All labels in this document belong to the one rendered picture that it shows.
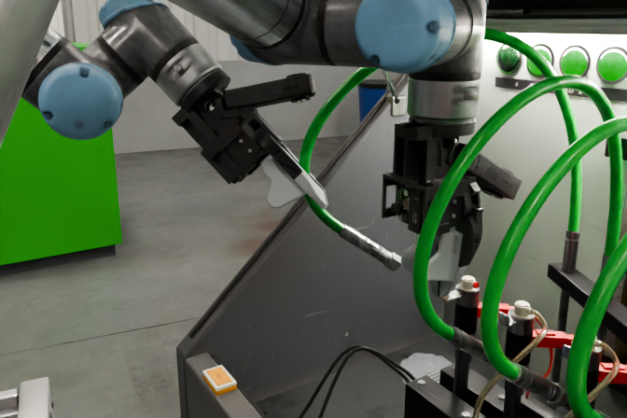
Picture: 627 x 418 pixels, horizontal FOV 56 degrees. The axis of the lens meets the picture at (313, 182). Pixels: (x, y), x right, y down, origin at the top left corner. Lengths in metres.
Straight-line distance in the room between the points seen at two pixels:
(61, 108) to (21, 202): 3.18
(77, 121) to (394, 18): 0.32
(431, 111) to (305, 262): 0.44
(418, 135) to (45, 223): 3.36
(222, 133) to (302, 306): 0.40
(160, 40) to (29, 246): 3.18
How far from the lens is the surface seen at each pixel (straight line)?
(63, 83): 0.62
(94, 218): 3.88
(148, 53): 0.76
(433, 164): 0.64
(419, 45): 0.50
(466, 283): 0.75
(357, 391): 1.07
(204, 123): 0.74
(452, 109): 0.62
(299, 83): 0.73
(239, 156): 0.72
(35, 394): 0.85
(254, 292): 0.95
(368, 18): 0.51
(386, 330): 1.15
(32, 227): 3.84
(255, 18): 0.50
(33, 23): 0.17
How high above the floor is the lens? 1.44
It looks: 15 degrees down
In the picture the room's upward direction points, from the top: straight up
